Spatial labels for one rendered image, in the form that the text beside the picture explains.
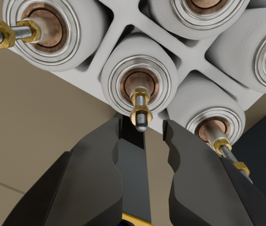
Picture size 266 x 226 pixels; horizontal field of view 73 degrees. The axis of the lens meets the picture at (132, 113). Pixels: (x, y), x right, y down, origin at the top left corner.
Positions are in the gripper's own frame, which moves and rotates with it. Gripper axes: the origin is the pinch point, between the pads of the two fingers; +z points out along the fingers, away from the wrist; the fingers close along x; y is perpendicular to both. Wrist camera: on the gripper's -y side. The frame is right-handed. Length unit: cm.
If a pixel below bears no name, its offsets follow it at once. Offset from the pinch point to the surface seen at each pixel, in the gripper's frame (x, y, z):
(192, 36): 5.4, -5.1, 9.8
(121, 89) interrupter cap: -2.1, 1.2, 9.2
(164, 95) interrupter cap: 3.1, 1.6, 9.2
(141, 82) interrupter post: 0.2, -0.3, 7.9
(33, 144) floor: -32, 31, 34
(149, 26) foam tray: 1.2, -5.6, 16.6
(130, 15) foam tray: -1.5, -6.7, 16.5
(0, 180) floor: -47, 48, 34
